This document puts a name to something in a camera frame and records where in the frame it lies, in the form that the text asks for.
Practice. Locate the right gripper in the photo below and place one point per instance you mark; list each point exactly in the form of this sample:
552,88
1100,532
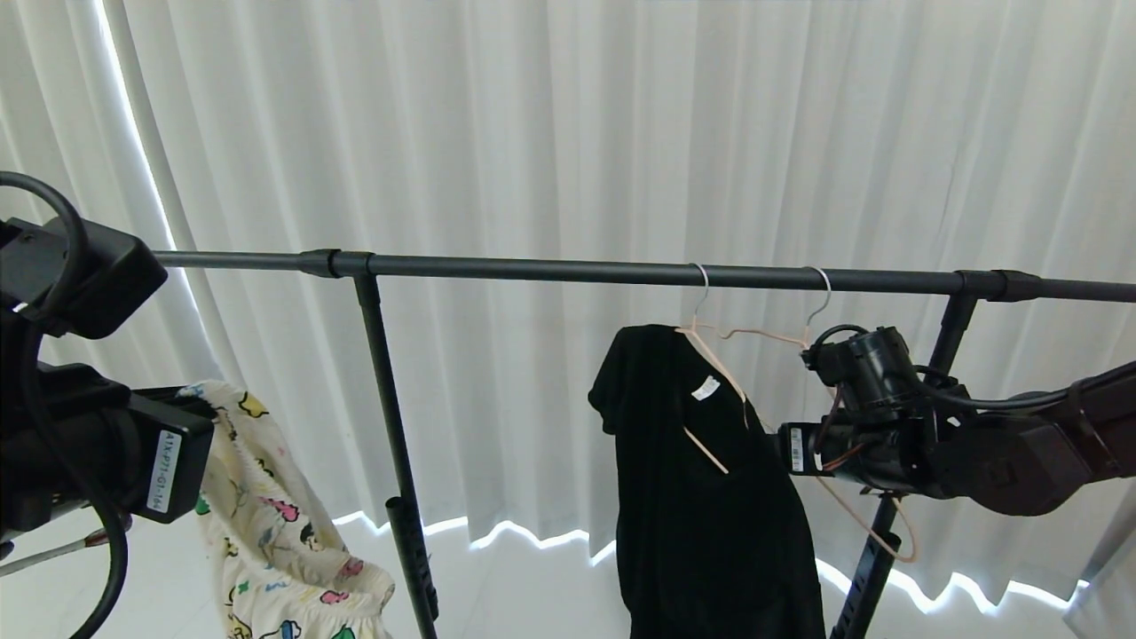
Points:
870,453

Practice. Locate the cream printed garment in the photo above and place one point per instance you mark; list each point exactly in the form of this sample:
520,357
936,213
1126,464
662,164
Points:
266,515

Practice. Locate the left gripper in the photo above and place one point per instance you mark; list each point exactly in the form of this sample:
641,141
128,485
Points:
62,444

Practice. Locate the pink clothes hanger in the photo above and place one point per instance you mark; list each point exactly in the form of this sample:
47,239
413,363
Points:
763,334
706,451

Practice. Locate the black garment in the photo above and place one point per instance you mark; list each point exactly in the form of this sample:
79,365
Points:
692,532

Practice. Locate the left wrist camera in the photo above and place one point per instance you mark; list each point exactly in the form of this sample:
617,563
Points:
106,275

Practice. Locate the white curtain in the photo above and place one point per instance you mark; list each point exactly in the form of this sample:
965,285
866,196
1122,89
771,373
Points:
532,133

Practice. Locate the black clothes rack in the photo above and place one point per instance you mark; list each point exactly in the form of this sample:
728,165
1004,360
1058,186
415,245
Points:
532,269

